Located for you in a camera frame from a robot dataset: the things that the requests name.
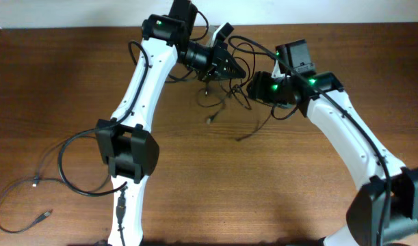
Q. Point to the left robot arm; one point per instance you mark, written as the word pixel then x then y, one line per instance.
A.
pixel 125 141

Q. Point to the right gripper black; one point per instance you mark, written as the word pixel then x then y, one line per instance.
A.
pixel 258 87

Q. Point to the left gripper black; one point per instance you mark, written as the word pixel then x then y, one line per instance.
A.
pixel 221 58

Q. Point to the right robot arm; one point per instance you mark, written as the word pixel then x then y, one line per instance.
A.
pixel 385 208

